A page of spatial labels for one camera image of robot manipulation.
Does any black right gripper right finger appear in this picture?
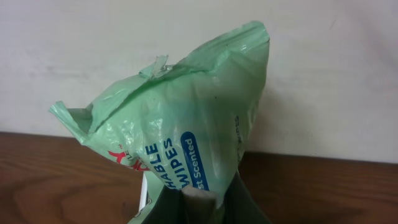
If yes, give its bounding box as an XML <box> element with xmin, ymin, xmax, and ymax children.
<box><xmin>223</xmin><ymin>172</ymin><xmax>271</xmax><ymax>224</ymax></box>

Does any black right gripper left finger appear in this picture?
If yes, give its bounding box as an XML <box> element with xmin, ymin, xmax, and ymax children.
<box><xmin>142</xmin><ymin>187</ymin><xmax>187</xmax><ymax>224</ymax></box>

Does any light teal crinkled packet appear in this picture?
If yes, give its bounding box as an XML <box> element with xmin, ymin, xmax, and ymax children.
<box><xmin>50</xmin><ymin>21</ymin><xmax>270</xmax><ymax>223</ymax></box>

